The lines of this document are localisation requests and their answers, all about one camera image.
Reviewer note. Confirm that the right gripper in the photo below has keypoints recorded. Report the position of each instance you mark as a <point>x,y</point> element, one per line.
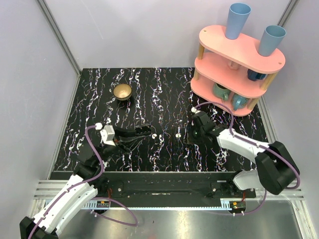
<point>189,139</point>

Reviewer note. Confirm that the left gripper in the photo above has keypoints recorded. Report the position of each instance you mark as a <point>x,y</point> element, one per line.
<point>119,137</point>

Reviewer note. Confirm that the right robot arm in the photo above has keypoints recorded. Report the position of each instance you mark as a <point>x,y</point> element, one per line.
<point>275,168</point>

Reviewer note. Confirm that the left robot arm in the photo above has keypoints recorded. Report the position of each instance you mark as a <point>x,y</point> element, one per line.
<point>87,187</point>

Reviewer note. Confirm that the green ceramic mug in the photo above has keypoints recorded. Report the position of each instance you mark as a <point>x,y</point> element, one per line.
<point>221,92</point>

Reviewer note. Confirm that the light blue ceramic mug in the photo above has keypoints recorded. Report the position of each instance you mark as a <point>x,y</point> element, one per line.
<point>239,102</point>

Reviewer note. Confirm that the brown ceramic bowl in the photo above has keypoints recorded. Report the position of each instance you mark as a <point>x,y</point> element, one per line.
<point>122,92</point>

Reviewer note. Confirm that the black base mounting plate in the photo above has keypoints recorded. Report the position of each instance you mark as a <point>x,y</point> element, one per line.
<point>165,187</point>

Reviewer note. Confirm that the pink three-tier shelf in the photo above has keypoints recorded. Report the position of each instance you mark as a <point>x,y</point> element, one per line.
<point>211,66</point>

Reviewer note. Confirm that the pink mug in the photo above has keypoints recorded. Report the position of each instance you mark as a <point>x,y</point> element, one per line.
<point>233,65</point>

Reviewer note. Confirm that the dark blue mug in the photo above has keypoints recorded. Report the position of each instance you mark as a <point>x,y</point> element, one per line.
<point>255,76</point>

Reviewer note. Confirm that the right blue plastic cup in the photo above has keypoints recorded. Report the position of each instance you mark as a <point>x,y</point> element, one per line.
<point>271,38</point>

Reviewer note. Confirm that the blue plastic cup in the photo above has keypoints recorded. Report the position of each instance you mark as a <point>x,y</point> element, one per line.
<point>271,38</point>
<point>237,16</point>

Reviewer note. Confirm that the left blue plastic cup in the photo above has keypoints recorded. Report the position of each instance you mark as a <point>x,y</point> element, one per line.
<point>237,16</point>

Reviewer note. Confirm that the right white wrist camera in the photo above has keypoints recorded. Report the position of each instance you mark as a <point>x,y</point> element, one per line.
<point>195,110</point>

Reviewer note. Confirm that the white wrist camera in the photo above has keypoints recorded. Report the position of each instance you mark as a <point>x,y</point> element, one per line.
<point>195,110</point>
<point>106,132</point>

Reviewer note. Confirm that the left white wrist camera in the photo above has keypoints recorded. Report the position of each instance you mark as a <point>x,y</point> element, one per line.
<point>106,132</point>

